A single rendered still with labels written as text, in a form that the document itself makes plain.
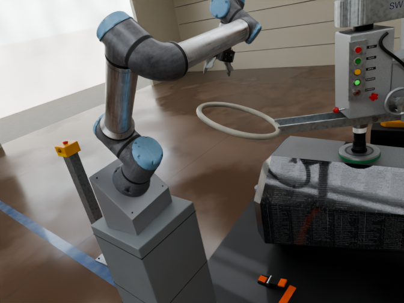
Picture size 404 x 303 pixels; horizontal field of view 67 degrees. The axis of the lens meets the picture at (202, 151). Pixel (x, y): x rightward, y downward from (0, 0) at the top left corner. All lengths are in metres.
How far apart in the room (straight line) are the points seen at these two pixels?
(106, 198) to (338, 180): 1.29
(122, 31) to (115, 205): 0.85
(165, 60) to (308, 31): 7.53
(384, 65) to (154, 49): 1.17
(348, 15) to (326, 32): 6.55
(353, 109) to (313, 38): 6.64
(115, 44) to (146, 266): 1.01
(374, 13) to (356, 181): 0.87
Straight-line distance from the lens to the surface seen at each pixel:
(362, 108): 1.76
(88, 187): 2.51
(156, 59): 0.90
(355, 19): 1.67
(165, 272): 1.66
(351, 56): 1.65
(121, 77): 1.05
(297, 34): 8.45
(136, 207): 1.52
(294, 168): 2.01
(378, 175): 1.93
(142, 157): 1.34
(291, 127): 1.74
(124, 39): 0.93
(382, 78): 1.75
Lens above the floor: 1.76
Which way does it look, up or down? 24 degrees down
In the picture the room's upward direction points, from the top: 12 degrees counter-clockwise
